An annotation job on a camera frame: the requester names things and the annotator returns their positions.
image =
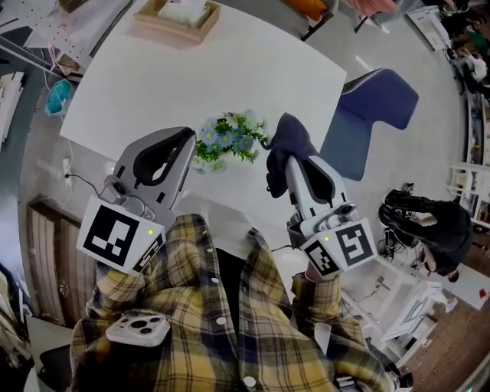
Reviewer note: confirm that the person's left forearm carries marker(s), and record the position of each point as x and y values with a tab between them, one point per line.
115	291

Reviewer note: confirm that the white table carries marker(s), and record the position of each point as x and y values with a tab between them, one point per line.
428	27

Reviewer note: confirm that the white smartphone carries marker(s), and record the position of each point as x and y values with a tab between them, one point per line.
126	333

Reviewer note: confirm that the wooden tissue box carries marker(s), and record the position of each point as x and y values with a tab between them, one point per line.
180	33

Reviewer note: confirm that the blue artificial flower bouquet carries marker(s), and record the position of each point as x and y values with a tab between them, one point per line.
226	138

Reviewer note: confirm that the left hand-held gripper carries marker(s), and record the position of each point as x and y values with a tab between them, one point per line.
111	233

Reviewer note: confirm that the blue chair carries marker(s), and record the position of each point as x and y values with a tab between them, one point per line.
367	107

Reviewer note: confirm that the dark blue cloth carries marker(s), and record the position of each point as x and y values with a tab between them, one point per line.
291	138

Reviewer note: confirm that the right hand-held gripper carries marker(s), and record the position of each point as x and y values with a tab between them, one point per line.
352	245

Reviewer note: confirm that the white power strip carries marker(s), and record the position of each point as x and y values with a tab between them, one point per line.
67	168

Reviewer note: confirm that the person's right forearm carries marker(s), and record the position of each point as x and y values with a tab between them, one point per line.
317	302

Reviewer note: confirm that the pink chair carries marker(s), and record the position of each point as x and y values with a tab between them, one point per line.
367	5

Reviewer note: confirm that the small red object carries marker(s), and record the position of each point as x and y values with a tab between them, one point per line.
481	294

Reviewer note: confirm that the brown wooden cabinet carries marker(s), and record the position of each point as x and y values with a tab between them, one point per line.
49	260

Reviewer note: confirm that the white side desk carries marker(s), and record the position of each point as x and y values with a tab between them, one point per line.
402	287

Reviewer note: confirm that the white cube shelf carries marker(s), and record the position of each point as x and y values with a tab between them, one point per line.
459	180

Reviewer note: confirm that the white perforated board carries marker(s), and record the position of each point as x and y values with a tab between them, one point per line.
69	34

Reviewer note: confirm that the person's torso in plaid shirt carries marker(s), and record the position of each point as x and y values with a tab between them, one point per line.
199	306

